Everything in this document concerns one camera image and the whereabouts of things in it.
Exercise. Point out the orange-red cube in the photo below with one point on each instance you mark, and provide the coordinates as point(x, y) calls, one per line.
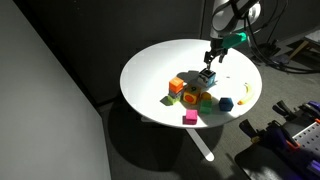
point(176, 84)

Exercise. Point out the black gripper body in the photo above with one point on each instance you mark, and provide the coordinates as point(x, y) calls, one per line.
point(216, 46)

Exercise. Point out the purple clamp tool pile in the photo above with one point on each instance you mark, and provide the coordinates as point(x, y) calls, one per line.
point(289, 151)

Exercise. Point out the grey block under orange cube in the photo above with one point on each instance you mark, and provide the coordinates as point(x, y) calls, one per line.
point(175, 94)

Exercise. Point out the yellow banana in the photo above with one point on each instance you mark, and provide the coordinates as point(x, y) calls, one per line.
point(248, 95)

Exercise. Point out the round white table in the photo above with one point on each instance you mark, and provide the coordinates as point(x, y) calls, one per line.
point(144, 82)

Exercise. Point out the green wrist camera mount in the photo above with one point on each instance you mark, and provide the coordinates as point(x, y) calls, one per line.
point(234, 40)

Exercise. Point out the yellow ball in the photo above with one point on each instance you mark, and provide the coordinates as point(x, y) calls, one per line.
point(206, 96)

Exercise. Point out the orange number six block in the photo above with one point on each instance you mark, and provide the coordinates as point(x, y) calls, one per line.
point(191, 94)

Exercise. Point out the light green small block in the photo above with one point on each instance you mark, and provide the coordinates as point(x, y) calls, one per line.
point(172, 100)

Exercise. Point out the magenta cube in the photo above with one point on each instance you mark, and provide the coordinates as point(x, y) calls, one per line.
point(191, 116)

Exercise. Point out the white table leg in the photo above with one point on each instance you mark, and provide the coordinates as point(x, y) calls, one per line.
point(206, 152)

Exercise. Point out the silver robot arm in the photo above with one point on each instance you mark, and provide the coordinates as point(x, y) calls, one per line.
point(227, 17)

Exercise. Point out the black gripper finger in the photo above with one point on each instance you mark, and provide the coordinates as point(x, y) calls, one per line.
point(208, 58)
point(222, 54)

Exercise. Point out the blue cube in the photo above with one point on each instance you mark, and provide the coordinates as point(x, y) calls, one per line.
point(226, 104)

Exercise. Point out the green cube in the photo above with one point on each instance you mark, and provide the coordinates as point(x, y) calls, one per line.
point(205, 106)

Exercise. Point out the blue number four block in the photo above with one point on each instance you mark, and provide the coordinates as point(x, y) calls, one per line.
point(206, 77)

